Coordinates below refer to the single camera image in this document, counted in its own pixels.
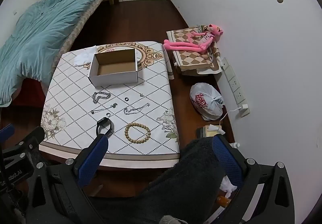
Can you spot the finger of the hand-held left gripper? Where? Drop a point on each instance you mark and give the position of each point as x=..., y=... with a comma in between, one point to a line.
x=7, y=130
x=30, y=138

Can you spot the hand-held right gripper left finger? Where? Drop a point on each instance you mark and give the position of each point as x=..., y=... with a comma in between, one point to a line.
x=93, y=160

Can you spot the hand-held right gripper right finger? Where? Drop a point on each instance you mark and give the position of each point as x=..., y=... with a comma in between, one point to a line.
x=226, y=158

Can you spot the black fitness band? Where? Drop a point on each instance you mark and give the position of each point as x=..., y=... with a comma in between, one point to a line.
x=107, y=123

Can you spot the cardboard box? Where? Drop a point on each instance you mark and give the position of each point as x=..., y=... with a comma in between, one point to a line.
x=113, y=79

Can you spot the small white bottle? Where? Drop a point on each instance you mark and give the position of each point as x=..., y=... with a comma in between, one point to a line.
x=235, y=145

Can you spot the crumpled white tissue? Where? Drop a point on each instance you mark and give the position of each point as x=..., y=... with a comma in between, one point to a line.
x=227, y=185

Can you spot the tissue box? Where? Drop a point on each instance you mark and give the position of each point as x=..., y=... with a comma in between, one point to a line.
x=208, y=131

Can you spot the orange bottle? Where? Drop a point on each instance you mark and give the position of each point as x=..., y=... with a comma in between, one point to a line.
x=222, y=200

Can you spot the white plastic bag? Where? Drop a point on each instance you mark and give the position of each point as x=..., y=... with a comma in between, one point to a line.
x=206, y=100

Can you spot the white power strip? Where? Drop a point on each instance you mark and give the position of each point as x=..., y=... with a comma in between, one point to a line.
x=235, y=83

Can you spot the grey knitted cloth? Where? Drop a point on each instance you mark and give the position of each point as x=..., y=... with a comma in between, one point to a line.
x=171, y=220

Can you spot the blue duvet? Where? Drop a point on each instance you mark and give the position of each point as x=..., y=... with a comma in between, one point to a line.
x=42, y=33

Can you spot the brown diamond patterned cloth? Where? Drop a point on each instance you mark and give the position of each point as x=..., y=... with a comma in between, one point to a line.
x=193, y=59

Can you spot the patterned bed mattress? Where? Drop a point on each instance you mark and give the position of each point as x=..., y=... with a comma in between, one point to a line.
x=75, y=30

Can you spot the pink plush toy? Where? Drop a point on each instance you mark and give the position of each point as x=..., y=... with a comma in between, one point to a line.
x=191, y=45

